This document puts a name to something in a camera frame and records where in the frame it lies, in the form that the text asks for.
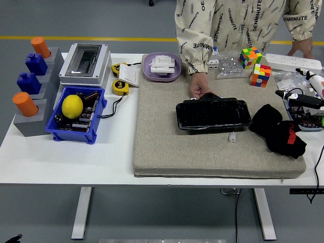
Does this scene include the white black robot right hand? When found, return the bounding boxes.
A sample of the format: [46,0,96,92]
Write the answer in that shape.
[275,67,324,110]

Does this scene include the person's left hand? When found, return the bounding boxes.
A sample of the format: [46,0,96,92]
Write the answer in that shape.
[287,37,314,59]

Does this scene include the person's right hand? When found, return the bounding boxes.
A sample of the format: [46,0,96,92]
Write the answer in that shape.
[188,72,221,100]

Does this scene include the black white robot left hand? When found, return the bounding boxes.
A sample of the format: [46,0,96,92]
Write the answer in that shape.
[5,234,23,243]

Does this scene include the black rag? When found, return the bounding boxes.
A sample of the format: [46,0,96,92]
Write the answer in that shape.
[249,103,307,160]

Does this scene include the white power strip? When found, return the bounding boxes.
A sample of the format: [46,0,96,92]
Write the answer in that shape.
[265,53,323,76]

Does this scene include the white blue circuit breaker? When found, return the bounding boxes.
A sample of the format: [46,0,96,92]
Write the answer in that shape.
[207,46,220,73]

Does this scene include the white grey breaker device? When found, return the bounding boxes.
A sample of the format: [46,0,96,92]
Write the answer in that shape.
[302,86,324,117]

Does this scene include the clear plastic parts bags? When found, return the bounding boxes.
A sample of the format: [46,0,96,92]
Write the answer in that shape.
[272,70,324,94]

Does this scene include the clear bag of metal nuts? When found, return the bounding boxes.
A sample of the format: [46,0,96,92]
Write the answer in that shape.
[214,50,245,80]

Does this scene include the circuit board with capacitors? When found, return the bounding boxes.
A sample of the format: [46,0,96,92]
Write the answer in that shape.
[288,105,324,129]

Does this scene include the light blue tray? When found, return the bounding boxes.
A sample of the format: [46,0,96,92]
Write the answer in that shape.
[285,98,324,133]

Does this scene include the colourful puzzle cube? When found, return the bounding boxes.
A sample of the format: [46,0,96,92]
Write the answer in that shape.
[239,46,263,70]
[250,63,272,88]

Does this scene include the purple bowl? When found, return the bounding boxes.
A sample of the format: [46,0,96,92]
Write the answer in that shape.
[141,52,182,82]

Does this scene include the grey-brown mat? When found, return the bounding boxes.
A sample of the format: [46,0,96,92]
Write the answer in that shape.
[132,53,307,180]

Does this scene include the white table leg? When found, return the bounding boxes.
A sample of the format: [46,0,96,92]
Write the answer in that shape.
[71,187,93,240]
[252,188,277,241]

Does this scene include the person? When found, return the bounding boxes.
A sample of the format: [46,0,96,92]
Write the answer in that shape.
[175,0,324,76]

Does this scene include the yellow tape measure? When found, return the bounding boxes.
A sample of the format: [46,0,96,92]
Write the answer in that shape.
[111,79,130,96]
[110,62,128,78]

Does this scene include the black table control box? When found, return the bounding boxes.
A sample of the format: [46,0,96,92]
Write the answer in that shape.
[289,188,324,195]

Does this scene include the grey stepped block holder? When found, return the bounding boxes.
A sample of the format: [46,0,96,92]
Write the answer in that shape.
[13,47,64,138]

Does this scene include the grey distribution box clear lid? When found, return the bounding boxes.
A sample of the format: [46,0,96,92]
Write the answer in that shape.
[58,43,112,89]

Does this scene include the blue plastic bin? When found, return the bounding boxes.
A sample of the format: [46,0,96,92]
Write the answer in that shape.
[45,85,108,145]

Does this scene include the yellow lemon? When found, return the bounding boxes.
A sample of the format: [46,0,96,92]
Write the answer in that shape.
[61,94,84,119]

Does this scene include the orange cylinder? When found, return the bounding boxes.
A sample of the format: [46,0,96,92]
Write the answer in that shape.
[30,36,52,59]
[12,92,39,118]

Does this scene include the blue block with knob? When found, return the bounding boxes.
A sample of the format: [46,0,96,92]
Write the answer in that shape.
[16,72,42,95]
[25,53,49,76]

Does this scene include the thin black wire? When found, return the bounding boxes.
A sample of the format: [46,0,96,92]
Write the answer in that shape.
[287,87,306,96]

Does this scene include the stack of white switch blocks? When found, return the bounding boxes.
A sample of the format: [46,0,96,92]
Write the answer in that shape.
[149,54,177,76]

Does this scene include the white wall switch plate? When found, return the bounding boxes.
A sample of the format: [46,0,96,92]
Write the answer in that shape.
[118,63,141,89]

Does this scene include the black tape measure strap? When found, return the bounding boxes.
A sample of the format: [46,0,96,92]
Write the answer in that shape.
[100,94,129,119]

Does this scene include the black cable at table side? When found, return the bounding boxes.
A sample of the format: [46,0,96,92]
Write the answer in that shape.
[306,144,324,205]

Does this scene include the metal bracket under table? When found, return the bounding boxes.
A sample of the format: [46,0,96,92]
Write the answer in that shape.
[219,188,241,196]

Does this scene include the black cable under table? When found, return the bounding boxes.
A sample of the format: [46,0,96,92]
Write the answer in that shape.
[234,188,242,243]

